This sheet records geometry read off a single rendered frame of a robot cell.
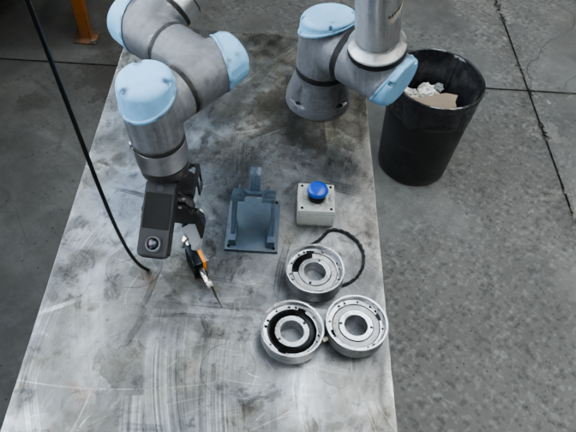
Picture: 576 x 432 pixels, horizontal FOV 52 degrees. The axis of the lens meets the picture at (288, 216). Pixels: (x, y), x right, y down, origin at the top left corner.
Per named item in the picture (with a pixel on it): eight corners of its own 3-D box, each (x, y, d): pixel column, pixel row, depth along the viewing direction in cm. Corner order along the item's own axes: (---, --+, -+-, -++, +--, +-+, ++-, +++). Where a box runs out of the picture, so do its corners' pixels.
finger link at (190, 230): (217, 226, 104) (201, 194, 97) (211, 255, 101) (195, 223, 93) (200, 227, 105) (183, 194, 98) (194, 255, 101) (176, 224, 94)
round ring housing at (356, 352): (366, 298, 107) (369, 286, 104) (394, 349, 101) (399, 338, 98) (313, 317, 104) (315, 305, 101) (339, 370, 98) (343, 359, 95)
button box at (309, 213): (333, 226, 117) (335, 211, 113) (297, 225, 117) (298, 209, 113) (331, 195, 122) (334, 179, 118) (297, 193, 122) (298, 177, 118)
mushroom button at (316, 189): (326, 212, 116) (328, 195, 112) (305, 211, 116) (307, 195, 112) (325, 196, 118) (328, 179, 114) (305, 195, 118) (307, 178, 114)
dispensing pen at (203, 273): (213, 304, 100) (175, 231, 108) (214, 316, 103) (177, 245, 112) (225, 299, 100) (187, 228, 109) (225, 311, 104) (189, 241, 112)
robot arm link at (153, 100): (191, 72, 74) (137, 107, 70) (201, 134, 83) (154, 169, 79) (150, 45, 77) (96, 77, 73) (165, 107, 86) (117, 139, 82)
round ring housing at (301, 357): (307, 378, 97) (309, 367, 94) (249, 352, 99) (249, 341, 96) (330, 326, 103) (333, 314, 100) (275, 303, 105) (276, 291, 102)
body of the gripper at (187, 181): (205, 187, 98) (196, 136, 88) (195, 230, 93) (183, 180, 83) (159, 183, 99) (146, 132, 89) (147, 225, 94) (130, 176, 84)
